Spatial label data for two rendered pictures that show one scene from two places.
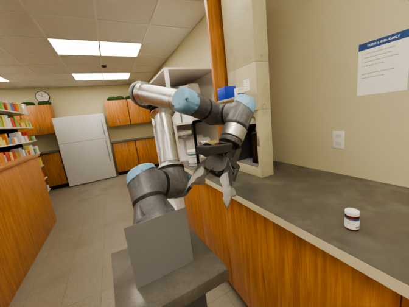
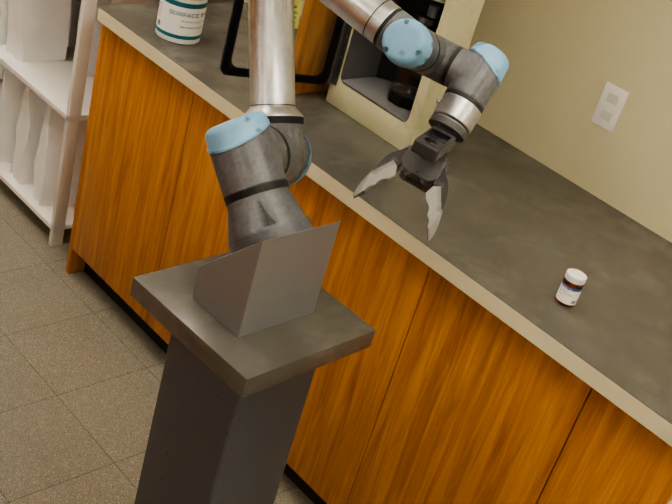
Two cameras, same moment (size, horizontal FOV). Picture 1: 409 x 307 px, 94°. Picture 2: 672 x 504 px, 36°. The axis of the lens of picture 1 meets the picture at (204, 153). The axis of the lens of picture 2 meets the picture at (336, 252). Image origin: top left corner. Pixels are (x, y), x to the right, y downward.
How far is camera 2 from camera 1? 1.29 m
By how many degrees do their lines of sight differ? 30
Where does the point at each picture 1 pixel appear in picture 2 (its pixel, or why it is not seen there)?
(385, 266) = (587, 354)
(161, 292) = (282, 345)
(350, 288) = (530, 387)
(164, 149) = (275, 75)
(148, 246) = (276, 275)
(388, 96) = not seen: outside the picture
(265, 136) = not seen: hidden behind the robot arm
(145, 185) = (268, 164)
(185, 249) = (312, 290)
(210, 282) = (349, 345)
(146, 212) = (277, 218)
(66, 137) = not seen: outside the picture
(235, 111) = (475, 78)
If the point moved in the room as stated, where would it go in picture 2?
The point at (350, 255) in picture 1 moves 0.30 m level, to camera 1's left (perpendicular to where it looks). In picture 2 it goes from (551, 337) to (415, 333)
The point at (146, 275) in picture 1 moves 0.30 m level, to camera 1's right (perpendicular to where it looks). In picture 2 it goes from (256, 319) to (412, 324)
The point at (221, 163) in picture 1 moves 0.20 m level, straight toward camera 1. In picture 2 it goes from (432, 168) to (469, 229)
